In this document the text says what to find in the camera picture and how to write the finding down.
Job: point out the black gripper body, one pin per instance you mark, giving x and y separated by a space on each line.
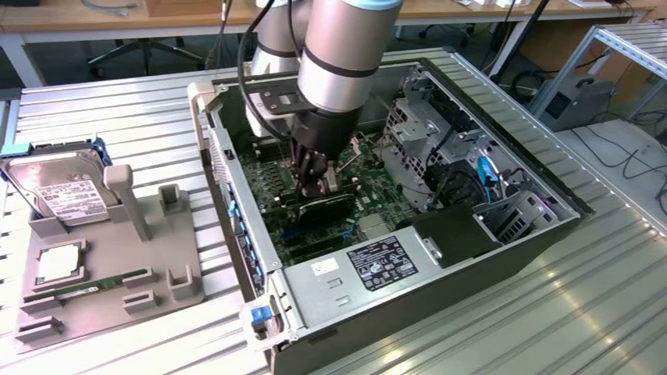
327 131

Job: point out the black graphics card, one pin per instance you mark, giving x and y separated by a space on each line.
325 207

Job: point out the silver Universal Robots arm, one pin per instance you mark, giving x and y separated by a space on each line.
339 51

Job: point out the CPU socket locking lever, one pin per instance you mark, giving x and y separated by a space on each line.
349 156

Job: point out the green motherboard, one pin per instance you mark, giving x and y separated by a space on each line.
328 238

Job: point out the small silver heat sink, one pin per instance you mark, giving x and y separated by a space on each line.
375 227

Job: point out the metal disk bay cage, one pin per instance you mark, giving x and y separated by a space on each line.
416 148

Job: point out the silver power supply unit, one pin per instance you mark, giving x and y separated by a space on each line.
364 281

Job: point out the open black PC case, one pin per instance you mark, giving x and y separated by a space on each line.
468 273

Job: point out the blue case latch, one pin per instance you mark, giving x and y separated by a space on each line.
258 315

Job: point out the black office chair base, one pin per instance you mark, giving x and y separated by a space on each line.
142 52

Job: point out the grey parts rack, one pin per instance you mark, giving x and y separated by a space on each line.
114 250

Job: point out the long wooden desk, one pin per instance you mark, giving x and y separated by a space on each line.
129 19

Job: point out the silver CPU chip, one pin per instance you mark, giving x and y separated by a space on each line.
57 265

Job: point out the green RAM stick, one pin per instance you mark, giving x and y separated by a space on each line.
77 291

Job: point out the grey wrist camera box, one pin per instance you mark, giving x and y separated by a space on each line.
268 117

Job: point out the hard disk with blue frame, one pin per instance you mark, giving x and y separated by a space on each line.
57 183

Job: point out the aluminium frame table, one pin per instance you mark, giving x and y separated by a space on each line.
624 51

